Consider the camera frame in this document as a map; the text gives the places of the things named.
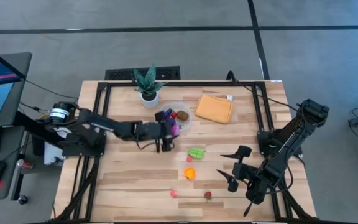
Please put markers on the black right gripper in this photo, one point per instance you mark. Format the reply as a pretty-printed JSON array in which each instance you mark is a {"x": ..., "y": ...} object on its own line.
[{"x": 241, "y": 171}]

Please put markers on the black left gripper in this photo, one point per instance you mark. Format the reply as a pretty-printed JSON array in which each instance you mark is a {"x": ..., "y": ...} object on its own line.
[{"x": 162, "y": 130}]

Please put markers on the magenta red cabbage toy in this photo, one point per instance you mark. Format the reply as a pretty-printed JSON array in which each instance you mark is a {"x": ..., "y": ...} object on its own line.
[{"x": 176, "y": 130}]

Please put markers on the blue berry toy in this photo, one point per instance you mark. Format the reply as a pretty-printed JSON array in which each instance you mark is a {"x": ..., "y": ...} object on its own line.
[{"x": 167, "y": 113}]

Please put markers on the brown kiwi toy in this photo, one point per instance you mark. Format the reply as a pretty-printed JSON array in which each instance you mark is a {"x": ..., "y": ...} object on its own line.
[{"x": 182, "y": 115}]

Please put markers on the orange fruit toy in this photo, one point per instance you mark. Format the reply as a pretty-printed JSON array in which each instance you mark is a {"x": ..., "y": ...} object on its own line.
[{"x": 190, "y": 173}]

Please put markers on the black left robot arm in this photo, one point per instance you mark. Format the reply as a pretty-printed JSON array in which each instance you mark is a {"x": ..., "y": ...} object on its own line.
[{"x": 104, "y": 124}]

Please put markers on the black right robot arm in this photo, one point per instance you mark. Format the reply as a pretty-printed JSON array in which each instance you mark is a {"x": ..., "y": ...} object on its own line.
[{"x": 291, "y": 137}]

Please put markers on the clear plastic tupperware container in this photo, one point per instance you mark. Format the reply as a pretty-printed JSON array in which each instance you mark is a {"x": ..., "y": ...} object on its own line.
[{"x": 188, "y": 124}]

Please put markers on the green leafy vegetable toy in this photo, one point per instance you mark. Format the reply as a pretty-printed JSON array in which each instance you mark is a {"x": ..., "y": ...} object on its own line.
[{"x": 196, "y": 152}]

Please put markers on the small pink raspberry toy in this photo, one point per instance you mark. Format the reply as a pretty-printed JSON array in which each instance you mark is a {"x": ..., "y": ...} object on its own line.
[
  {"x": 189, "y": 159},
  {"x": 173, "y": 194}
]

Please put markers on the snake plant in white pot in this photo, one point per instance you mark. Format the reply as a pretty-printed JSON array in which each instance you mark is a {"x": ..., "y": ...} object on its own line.
[{"x": 149, "y": 93}]

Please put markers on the folded yellow cloth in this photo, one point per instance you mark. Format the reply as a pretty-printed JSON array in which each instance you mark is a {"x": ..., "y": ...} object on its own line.
[{"x": 214, "y": 109}]

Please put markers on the black floor vent grille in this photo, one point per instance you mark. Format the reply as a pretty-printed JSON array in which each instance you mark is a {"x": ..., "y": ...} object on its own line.
[{"x": 120, "y": 74}]

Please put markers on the white box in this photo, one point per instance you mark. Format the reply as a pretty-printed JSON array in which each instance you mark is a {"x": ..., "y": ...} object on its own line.
[{"x": 51, "y": 154}]

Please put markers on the red soda can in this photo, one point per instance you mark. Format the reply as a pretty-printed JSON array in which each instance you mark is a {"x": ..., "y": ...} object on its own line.
[{"x": 25, "y": 164}]

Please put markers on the grey office desk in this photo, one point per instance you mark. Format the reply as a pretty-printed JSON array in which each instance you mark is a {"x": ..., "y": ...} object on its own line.
[{"x": 20, "y": 68}]

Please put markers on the black desk caster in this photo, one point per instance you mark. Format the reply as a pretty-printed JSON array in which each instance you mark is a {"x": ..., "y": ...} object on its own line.
[{"x": 22, "y": 199}]

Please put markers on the black aluminium table frame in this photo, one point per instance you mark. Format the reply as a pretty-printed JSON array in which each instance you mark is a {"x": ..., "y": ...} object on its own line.
[{"x": 197, "y": 83}]

